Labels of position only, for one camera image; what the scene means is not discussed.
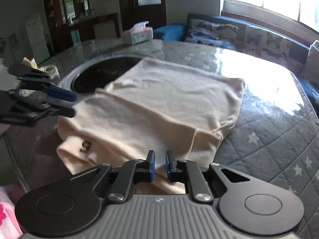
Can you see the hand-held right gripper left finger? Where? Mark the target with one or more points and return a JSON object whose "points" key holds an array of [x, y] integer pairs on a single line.
{"points": [[152, 164]]}

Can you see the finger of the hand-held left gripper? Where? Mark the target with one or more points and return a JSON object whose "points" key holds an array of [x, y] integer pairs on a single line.
{"points": [[65, 111], [61, 93]]}

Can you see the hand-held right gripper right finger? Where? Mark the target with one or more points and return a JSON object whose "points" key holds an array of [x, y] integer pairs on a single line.
{"points": [[170, 165]]}

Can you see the cream knit garment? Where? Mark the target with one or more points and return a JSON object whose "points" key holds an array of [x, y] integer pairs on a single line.
{"points": [[162, 104]]}

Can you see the yellow crumpled cloth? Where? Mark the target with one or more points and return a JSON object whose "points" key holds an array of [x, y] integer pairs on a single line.
{"points": [[48, 68]]}

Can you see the round built-in induction cooker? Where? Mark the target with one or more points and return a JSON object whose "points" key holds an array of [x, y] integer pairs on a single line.
{"points": [[99, 72]]}

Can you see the teal box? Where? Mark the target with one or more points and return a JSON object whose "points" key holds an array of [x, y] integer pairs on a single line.
{"points": [[75, 36]]}

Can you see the white refrigerator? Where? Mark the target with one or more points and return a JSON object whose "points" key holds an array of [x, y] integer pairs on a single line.
{"points": [[37, 39]]}

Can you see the dark wooden cabinet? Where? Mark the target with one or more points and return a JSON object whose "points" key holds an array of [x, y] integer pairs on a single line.
{"points": [[82, 10]]}

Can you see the tissue box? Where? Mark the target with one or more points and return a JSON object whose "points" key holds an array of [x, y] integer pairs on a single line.
{"points": [[138, 33]]}

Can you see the pink patterned cloth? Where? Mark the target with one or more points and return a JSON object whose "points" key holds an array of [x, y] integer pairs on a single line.
{"points": [[6, 211]]}

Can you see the dark wooden door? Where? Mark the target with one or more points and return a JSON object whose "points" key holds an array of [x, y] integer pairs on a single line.
{"points": [[149, 12]]}

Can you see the butterfly print pillow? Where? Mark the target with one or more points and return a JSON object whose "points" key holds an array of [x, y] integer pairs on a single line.
{"points": [[211, 33], [266, 44]]}

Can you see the blue sofa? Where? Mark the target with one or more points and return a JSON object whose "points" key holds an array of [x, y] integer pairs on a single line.
{"points": [[306, 89]]}

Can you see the grey pillow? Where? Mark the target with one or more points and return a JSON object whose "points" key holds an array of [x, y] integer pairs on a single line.
{"points": [[312, 62]]}

